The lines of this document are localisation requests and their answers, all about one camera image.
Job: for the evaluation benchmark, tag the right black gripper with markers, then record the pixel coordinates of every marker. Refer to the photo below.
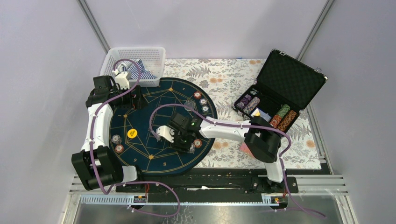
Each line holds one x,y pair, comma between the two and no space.
183,148

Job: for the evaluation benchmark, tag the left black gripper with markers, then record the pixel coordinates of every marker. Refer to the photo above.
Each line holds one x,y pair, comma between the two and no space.
134,102

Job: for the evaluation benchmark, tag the red white chip stack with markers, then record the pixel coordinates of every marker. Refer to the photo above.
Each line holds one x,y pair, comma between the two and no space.
197,143

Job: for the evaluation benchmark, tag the blue ten chip stack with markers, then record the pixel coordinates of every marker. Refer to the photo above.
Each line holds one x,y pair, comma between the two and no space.
191,150

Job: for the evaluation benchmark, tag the clear dealer button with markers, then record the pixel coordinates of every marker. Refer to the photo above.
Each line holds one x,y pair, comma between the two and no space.
190,105

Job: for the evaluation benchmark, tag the yellow big blind button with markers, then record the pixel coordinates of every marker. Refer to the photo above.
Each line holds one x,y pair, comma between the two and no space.
132,133

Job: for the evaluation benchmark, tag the blue yellow fifty chip stack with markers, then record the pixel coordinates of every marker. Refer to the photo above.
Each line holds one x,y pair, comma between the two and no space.
205,109

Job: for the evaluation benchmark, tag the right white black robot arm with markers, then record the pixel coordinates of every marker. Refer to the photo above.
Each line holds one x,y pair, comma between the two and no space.
260,137

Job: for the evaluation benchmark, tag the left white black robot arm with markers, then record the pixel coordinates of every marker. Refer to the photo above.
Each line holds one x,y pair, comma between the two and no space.
96,164

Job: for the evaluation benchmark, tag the blue striped cloth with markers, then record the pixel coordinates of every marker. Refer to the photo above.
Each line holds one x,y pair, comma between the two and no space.
134,69

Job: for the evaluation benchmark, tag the round dark poker mat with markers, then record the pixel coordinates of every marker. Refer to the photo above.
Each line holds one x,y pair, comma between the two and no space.
154,157

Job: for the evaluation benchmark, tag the white plastic basket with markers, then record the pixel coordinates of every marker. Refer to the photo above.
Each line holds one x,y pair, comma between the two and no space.
152,58

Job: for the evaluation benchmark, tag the floral tablecloth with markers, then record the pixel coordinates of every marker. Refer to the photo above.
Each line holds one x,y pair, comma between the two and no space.
224,80

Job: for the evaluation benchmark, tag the red playing card deck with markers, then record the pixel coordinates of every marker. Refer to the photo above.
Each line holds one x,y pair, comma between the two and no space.
245,149

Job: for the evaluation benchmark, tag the purple chip row in case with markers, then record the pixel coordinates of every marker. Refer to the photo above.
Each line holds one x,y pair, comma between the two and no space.
243,102

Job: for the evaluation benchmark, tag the blue card deck in case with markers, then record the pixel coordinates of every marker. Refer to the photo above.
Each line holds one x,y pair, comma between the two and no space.
258,112

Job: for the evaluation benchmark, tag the purple white chip row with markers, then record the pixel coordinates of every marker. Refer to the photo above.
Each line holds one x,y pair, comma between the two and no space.
251,105

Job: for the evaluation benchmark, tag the red chip row in case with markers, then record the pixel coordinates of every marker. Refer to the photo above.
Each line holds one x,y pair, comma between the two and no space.
275,121

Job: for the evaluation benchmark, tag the orange black chip row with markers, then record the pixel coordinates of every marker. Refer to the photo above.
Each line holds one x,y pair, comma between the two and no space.
287,120

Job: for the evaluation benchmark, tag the green chip row in case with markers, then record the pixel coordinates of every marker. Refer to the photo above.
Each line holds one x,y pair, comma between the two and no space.
283,110

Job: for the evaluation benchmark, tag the black aluminium chip case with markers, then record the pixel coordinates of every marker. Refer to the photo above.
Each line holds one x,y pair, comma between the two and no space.
283,80

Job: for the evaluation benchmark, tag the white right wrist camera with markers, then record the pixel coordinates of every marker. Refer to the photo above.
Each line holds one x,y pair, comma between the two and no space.
166,132

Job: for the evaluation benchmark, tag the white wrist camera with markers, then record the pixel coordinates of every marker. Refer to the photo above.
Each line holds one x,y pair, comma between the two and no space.
122,79
166,132

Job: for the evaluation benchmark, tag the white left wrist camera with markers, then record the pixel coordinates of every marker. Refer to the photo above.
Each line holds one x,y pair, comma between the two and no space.
122,79

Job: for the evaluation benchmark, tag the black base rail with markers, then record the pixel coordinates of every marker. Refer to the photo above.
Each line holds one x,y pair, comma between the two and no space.
211,185

